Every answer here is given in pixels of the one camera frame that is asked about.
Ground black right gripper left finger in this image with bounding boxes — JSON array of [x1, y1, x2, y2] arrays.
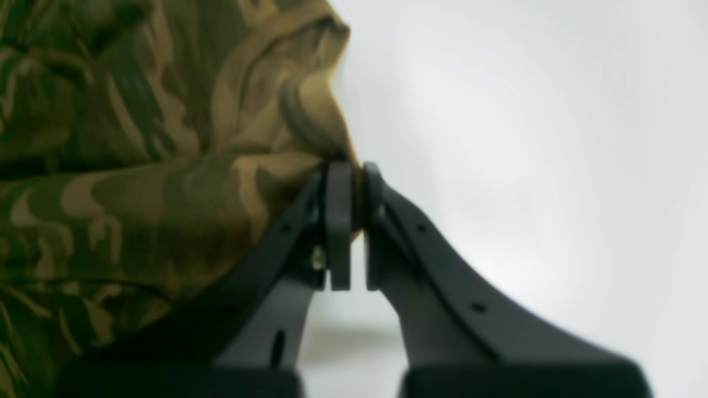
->
[[55, 162, 354, 397]]

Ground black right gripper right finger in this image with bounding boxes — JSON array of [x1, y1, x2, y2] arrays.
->
[[362, 162, 652, 397]]

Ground camouflage T-shirt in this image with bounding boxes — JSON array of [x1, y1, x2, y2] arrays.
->
[[1, 1, 357, 397]]

